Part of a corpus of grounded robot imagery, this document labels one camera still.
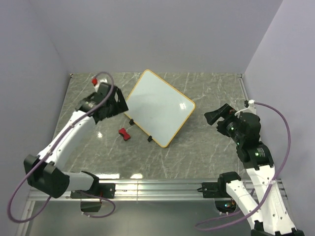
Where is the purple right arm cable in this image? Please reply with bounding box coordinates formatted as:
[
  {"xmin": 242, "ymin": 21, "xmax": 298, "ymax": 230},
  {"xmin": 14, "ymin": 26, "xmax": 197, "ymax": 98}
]
[{"xmin": 194, "ymin": 102, "xmax": 291, "ymax": 231}]

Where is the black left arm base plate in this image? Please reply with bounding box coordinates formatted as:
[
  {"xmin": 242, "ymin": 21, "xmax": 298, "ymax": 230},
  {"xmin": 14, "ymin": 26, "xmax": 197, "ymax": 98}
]
[{"xmin": 70, "ymin": 183, "xmax": 116, "ymax": 199}]

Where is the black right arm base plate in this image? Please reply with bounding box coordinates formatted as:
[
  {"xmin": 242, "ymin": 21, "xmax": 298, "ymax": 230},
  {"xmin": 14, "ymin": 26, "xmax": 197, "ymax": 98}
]
[{"xmin": 197, "ymin": 182, "xmax": 221, "ymax": 199}]

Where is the aluminium mounting rail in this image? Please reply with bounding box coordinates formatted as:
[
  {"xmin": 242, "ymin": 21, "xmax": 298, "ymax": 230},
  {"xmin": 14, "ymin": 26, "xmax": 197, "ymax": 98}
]
[{"xmin": 27, "ymin": 178, "xmax": 287, "ymax": 203}]

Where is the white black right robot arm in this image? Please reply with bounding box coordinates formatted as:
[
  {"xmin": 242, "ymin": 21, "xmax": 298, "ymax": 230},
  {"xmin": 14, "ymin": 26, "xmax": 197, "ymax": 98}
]
[{"xmin": 204, "ymin": 100, "xmax": 304, "ymax": 236}]

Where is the yellow framed whiteboard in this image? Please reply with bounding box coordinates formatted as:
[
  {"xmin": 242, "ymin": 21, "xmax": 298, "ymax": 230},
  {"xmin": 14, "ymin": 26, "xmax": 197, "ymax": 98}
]
[{"xmin": 125, "ymin": 69, "xmax": 196, "ymax": 148}]

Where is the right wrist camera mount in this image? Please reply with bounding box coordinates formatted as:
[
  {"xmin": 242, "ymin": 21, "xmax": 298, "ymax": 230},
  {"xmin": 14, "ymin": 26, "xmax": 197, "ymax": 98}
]
[{"xmin": 243, "ymin": 99, "xmax": 256, "ymax": 115}]

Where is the red bone-shaped eraser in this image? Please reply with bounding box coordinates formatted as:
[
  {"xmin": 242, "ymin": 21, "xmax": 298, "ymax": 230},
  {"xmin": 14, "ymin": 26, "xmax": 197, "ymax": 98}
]
[{"xmin": 118, "ymin": 128, "xmax": 131, "ymax": 141}]

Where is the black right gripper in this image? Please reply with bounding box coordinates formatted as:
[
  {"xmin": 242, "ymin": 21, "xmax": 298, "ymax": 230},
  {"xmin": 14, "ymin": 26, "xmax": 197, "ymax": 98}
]
[{"xmin": 204, "ymin": 103, "xmax": 244, "ymax": 145}]

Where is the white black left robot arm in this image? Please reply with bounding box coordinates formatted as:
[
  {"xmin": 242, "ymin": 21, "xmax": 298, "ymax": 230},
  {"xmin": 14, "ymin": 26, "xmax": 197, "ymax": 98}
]
[{"xmin": 24, "ymin": 82, "xmax": 128, "ymax": 198}]

